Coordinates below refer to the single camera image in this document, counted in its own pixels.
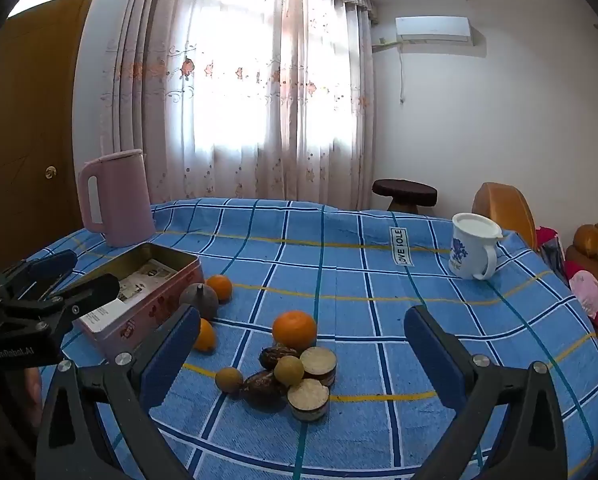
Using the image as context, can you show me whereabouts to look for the orange leather armchair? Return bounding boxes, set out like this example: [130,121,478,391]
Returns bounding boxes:
[471,182,538,250]

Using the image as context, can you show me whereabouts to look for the yellow-green longan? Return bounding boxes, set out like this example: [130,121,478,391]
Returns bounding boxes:
[214,367,244,394]
[273,356,305,388]

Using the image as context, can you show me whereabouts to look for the orange leather sofa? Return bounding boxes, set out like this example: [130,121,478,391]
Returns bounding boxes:
[566,223,598,281]

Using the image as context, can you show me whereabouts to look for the dark passion fruit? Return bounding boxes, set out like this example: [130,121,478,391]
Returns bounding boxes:
[241,370,286,408]
[259,346,299,372]

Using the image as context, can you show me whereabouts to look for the pink electric kettle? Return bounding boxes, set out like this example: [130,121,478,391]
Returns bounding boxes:
[77,150,156,248]

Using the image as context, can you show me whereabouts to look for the printed paper leaflet in tin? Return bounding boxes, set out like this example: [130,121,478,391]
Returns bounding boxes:
[79,259,177,338]

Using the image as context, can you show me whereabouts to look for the person's hand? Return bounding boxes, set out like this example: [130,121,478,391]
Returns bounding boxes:
[25,367,43,428]

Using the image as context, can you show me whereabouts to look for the white air conditioner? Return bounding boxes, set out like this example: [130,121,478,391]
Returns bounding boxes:
[395,15,472,44]

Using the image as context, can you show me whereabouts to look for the sheer floral curtain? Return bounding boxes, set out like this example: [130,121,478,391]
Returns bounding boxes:
[98,0,375,209]

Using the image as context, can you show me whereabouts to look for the dark purple mangosteen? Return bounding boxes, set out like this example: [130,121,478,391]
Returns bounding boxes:
[179,283,220,321]

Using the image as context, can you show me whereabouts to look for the dark round stool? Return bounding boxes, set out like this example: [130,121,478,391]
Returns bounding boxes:
[372,179,438,214]

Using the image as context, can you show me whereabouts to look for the blue plaid tablecloth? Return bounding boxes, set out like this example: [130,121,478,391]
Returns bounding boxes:
[26,197,598,480]

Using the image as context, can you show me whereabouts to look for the large orange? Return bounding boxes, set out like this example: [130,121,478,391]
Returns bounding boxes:
[272,310,317,352]

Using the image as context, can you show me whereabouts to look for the wooden door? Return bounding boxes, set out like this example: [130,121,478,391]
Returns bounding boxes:
[0,0,89,271]

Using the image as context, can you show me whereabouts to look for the small oval orange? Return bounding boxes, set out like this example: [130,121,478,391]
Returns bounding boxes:
[193,318,217,353]

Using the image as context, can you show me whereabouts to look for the pink metal tin box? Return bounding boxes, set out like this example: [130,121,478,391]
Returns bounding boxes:
[77,243,203,358]

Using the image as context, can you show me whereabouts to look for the brass door knob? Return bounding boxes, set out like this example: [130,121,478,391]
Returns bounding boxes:
[44,166,57,180]

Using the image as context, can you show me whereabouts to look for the pink red floral cloth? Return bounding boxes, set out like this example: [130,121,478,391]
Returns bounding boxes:
[536,226,598,328]

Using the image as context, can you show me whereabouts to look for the white enamel mug blue flowers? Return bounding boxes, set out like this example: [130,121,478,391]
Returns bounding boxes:
[448,212,503,281]

